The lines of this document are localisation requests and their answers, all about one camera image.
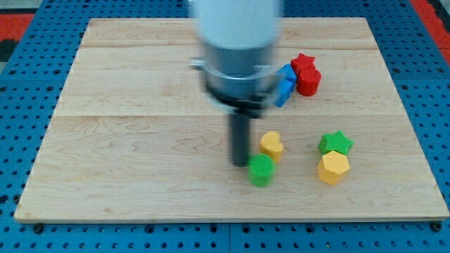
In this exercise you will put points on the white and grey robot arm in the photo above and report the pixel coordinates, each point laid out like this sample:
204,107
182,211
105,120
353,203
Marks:
237,43

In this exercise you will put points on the red star block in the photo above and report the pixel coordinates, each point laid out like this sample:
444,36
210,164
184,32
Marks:
302,62

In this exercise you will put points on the green star block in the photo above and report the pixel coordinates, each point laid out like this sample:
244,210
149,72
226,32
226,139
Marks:
337,142

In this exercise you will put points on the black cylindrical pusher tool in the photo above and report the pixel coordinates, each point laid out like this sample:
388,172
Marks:
239,126

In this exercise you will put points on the yellow heart block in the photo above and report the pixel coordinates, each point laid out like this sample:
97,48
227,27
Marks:
271,145

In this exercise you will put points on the green cylinder block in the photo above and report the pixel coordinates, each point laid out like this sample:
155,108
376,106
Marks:
261,170

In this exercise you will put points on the blue angular block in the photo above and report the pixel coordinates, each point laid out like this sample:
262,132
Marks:
286,84

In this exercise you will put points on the light wooden board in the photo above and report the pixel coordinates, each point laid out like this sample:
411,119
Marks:
134,138

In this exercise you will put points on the red cylinder block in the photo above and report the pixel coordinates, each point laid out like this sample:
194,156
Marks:
308,81

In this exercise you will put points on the yellow hexagon block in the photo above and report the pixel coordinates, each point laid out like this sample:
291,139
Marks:
333,168

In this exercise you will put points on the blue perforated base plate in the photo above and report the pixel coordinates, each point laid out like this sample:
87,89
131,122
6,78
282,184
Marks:
34,76

